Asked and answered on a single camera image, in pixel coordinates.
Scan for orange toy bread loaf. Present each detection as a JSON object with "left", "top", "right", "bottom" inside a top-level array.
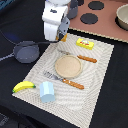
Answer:
[{"left": 60, "top": 34, "right": 67, "bottom": 42}]

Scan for yellow toy banana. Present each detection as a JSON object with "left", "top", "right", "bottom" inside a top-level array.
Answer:
[{"left": 12, "top": 81, "right": 36, "bottom": 93}]

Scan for fork with wooden handle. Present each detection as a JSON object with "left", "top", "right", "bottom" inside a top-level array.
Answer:
[{"left": 43, "top": 71, "right": 84, "bottom": 90}]

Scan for grey frying pan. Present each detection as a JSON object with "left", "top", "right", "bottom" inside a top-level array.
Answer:
[{"left": 0, "top": 41, "right": 39, "bottom": 63}]

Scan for knife with wooden handle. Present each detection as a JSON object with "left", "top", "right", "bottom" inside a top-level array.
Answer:
[{"left": 58, "top": 50, "right": 97, "bottom": 63}]

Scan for round wooden plate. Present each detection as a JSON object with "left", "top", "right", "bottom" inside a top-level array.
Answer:
[{"left": 55, "top": 55, "right": 82, "bottom": 78}]

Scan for light blue milk carton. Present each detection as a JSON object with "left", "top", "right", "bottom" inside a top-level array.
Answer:
[{"left": 40, "top": 81, "right": 55, "bottom": 103}]

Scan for grey cooking pot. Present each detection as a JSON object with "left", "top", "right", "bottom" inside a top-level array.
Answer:
[{"left": 67, "top": 0, "right": 78, "bottom": 19}]

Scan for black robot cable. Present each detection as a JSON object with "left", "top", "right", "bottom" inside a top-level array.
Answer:
[{"left": 0, "top": 29, "right": 51, "bottom": 46}]

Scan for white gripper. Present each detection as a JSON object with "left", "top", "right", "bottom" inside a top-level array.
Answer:
[{"left": 42, "top": 0, "right": 71, "bottom": 41}]

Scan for beige woven placemat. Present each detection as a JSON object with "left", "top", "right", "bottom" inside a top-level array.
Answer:
[{"left": 13, "top": 34, "right": 114, "bottom": 128}]

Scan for yellow toy box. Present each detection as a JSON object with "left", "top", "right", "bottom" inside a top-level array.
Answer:
[{"left": 76, "top": 38, "right": 94, "bottom": 50}]

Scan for beige bowl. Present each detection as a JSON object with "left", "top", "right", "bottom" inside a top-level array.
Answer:
[{"left": 116, "top": 4, "right": 128, "bottom": 31}]

